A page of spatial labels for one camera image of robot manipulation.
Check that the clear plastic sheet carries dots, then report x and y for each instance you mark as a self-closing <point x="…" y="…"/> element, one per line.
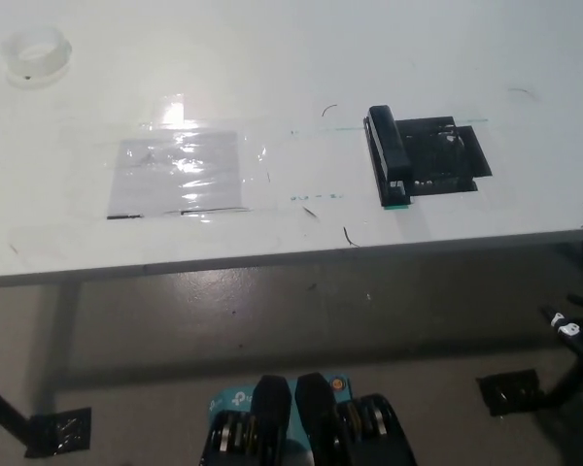
<point x="175" y="170"/>

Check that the black floor tape patch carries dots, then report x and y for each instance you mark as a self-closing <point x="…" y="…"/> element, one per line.
<point x="58" y="433"/>
<point x="510" y="392"/>

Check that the clear tape roll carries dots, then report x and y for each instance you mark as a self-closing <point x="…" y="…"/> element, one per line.
<point x="36" y="56"/>

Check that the black table leg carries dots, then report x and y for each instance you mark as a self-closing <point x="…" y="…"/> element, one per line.
<point x="571" y="369"/>
<point x="7" y="405"/>

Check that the robot torso black teal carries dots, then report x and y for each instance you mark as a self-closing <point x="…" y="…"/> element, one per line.
<point x="301" y="427"/>

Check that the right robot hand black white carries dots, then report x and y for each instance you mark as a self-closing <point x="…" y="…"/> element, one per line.
<point x="571" y="330"/>

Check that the teal tape piece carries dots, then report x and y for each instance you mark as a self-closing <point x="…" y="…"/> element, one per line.
<point x="396" y="206"/>

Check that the black stapler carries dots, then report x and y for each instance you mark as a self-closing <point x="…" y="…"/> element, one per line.
<point x="392" y="155"/>

